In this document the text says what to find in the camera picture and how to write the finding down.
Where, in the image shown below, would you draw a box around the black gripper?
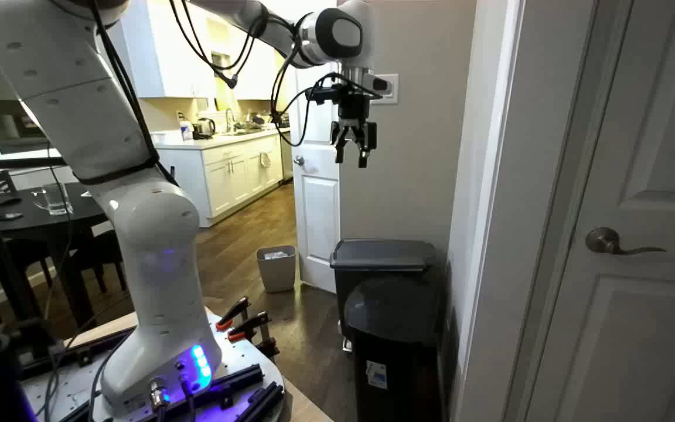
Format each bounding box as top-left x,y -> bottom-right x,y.
329,85 -> 377,169

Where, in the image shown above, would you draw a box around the black round-lid trash bin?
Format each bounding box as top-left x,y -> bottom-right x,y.
345,277 -> 442,422

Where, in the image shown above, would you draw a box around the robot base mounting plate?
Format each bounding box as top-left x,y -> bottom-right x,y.
21,311 -> 286,422

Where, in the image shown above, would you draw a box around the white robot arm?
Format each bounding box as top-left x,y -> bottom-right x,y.
0,0 -> 220,418

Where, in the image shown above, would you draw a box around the white open kitchen door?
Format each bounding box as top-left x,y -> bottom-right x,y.
288,95 -> 340,293

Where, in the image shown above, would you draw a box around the black rectangular trash bin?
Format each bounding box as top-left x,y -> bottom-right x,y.
328,237 -> 438,345

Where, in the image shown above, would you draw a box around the white lower kitchen cabinets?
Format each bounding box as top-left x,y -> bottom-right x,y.
151,128 -> 284,228

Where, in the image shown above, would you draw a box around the white kitchen cabinets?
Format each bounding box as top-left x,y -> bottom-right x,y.
113,0 -> 286,102
151,128 -> 284,228

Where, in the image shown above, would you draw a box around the small grey waste basket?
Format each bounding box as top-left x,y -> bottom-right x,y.
258,246 -> 294,293

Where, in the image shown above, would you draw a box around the black kettle on counter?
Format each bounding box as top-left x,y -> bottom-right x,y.
192,117 -> 215,141

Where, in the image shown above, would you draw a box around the white upper kitchen cabinets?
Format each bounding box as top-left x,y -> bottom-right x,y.
113,0 -> 286,102

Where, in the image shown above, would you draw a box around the dark wooden chair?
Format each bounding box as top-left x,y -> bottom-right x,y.
70,229 -> 127,293

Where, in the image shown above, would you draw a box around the dark dining table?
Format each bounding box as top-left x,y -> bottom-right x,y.
0,181 -> 113,331

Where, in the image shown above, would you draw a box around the white wall light switch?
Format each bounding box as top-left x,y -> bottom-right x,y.
369,73 -> 399,105

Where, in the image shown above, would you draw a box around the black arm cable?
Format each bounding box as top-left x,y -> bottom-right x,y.
165,0 -> 268,90

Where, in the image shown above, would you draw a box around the red-handled black clamp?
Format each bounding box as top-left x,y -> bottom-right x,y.
215,296 -> 279,359

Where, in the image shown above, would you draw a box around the silver lever door handle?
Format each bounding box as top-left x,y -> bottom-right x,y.
586,228 -> 660,256

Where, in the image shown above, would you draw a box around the white panel door with handle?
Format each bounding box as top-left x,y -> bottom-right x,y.
525,0 -> 675,422

